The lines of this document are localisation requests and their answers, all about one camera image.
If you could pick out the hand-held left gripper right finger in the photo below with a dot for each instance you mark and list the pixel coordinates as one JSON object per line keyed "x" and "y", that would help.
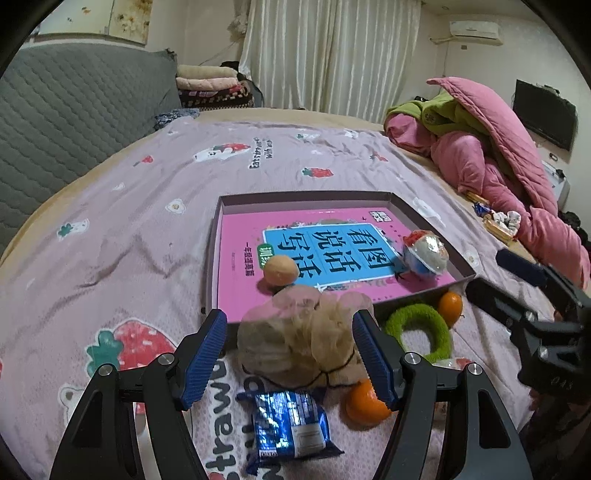
{"x": 374, "y": 364}

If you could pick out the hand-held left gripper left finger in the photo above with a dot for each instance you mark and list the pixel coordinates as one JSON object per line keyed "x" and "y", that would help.
{"x": 205, "y": 364}

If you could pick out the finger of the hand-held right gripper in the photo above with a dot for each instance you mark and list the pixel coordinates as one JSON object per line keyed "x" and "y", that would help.
{"x": 521, "y": 267}
{"x": 489, "y": 297}

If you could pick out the beige mesh bath sponge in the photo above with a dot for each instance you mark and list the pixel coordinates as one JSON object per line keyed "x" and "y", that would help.
{"x": 286, "y": 337}

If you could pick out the blue snack packet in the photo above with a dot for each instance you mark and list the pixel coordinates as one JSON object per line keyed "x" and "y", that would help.
{"x": 286, "y": 424}

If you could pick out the maroon shallow cardboard box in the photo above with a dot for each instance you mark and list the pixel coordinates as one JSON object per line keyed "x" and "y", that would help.
{"x": 214, "y": 258}

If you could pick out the person's right forearm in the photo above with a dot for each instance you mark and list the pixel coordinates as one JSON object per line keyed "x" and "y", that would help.
{"x": 563, "y": 438}

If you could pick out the small orange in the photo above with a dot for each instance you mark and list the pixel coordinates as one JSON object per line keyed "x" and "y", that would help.
{"x": 450, "y": 309}

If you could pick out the yellow snack packet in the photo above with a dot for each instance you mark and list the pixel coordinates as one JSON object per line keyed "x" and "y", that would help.
{"x": 496, "y": 229}

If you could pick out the dark bag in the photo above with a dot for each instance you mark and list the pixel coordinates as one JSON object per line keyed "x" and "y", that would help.
{"x": 575, "y": 224}

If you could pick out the blue wrapped candy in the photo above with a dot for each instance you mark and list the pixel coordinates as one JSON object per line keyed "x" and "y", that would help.
{"x": 482, "y": 210}

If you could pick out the white appliance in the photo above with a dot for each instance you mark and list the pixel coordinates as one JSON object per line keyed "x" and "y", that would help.
{"x": 554, "y": 184}

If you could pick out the tan round peach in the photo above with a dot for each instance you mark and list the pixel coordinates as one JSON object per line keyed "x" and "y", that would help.
{"x": 279, "y": 271}

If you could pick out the pink quilt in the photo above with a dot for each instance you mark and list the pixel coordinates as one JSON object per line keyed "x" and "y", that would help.
{"x": 485, "y": 152}

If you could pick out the pink book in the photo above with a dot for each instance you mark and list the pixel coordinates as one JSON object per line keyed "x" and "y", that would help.
{"x": 240, "y": 240}

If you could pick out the black television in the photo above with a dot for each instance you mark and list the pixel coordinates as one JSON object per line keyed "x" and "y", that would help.
{"x": 545, "y": 113}

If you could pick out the strawberry printed bed sheet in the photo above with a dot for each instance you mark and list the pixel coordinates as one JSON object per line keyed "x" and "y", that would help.
{"x": 138, "y": 207}

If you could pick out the green blanket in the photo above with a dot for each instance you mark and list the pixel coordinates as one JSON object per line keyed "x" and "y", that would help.
{"x": 443, "y": 113}

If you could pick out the white air conditioner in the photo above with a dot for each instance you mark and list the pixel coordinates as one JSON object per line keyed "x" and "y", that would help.
{"x": 475, "y": 31}

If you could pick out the dark blue knit cloth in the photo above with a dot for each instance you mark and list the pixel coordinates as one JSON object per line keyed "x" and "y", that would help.
{"x": 175, "y": 117}

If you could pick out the dark patterned folded blanket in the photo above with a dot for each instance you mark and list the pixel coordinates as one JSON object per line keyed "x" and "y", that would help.
{"x": 217, "y": 98}

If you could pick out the pink folded blanket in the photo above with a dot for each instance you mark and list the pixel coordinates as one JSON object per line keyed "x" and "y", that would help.
{"x": 207, "y": 84}

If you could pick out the grey quilted headboard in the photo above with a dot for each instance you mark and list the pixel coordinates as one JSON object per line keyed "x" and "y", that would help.
{"x": 69, "y": 115}

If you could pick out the white curtain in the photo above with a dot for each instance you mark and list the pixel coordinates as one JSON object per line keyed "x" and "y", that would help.
{"x": 323, "y": 55}

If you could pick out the cream folded blanket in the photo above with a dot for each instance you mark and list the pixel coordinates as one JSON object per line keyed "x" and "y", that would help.
{"x": 203, "y": 71}

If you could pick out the curtain tie ornament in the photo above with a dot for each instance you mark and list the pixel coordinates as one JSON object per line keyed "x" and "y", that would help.
{"x": 239, "y": 26}

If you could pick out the floral wall panel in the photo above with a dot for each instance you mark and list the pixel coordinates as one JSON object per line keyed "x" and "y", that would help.
{"x": 129, "y": 21}

